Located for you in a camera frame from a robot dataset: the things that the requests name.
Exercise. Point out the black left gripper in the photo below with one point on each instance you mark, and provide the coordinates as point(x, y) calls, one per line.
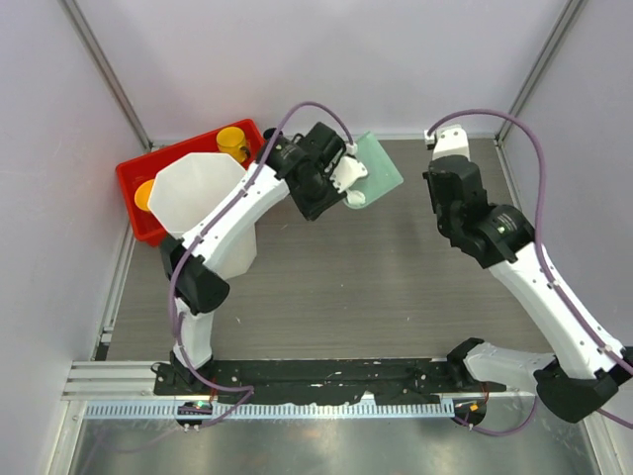
point(313, 210)

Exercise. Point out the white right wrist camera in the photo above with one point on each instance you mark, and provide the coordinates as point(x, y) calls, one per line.
point(448, 141)

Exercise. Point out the red plastic tray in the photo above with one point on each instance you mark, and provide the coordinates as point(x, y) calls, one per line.
point(133, 173)

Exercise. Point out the orange bowl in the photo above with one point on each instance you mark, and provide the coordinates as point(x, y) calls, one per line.
point(142, 195)

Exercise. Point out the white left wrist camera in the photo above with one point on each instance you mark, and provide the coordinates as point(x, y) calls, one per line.
point(348, 170)

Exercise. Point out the green dustpan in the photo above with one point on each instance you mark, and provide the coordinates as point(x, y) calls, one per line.
point(383, 176)

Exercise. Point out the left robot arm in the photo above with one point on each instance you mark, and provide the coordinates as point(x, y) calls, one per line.
point(195, 289)

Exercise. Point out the yellow mug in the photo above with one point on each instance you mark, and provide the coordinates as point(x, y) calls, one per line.
point(232, 140)

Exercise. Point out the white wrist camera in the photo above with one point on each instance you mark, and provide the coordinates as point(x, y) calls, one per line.
point(348, 170)
point(448, 141)

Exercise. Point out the black cup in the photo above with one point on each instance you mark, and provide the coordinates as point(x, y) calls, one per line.
point(268, 133)

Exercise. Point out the white translucent waste bin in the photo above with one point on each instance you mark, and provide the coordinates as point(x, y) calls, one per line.
point(189, 189)

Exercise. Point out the crumpled white paper scrap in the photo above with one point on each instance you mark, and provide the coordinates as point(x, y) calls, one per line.
point(355, 199)

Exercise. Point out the white slotted cable duct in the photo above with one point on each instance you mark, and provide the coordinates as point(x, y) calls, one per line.
point(182, 410)

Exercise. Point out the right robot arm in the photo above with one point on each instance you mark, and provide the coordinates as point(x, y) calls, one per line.
point(582, 372)

